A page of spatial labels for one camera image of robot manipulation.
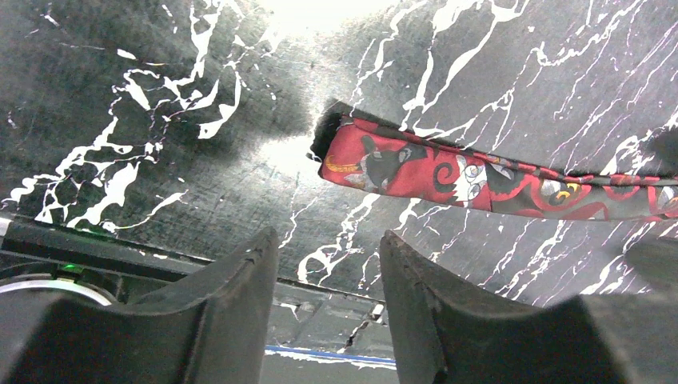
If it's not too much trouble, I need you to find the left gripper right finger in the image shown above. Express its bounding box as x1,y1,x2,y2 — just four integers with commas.
380,231,677,383

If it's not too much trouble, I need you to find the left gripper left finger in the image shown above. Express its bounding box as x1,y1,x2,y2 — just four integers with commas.
1,226,278,383

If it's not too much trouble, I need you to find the red patterned tie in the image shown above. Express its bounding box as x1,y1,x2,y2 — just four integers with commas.
311,110,677,221

